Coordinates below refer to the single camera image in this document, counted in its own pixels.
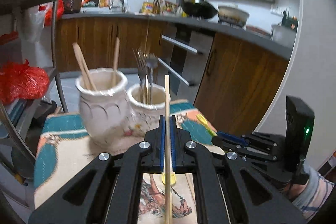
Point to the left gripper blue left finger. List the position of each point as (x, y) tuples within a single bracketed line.
[(147, 155)]

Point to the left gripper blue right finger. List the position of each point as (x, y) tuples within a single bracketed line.
[(228, 189)]

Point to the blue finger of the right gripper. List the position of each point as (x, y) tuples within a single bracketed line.
[(228, 142)]

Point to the silver flower-shaped spoon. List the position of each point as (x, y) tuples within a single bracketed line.
[(152, 64)]

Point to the wooden kitchen cabinets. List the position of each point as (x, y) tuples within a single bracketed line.
[(238, 85)]

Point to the chrome kitchen faucet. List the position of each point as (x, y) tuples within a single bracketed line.
[(117, 5)]

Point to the right hand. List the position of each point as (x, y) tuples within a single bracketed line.
[(292, 191)]

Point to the printed quilted table mat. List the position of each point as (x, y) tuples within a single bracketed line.
[(65, 148)]

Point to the cream ceramic double utensil holder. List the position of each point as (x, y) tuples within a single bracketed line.
[(112, 114)]

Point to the built-in steel oven drawers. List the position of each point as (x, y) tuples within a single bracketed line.
[(183, 55)]

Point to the gold fork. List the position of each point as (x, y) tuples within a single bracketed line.
[(146, 77)]

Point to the silver fork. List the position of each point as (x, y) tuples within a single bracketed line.
[(137, 71)]

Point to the white ceramic pot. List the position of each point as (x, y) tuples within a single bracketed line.
[(232, 15)]

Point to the black wok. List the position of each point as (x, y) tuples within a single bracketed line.
[(199, 9)]

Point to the red plastic bag lower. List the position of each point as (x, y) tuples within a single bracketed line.
[(21, 81)]

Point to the yellow cooking oil bottle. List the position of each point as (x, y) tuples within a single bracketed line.
[(147, 7)]

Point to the white plastic bag hanging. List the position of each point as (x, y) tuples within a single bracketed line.
[(31, 24)]

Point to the dark electric pressure cooker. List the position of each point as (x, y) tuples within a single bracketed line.
[(72, 6)]

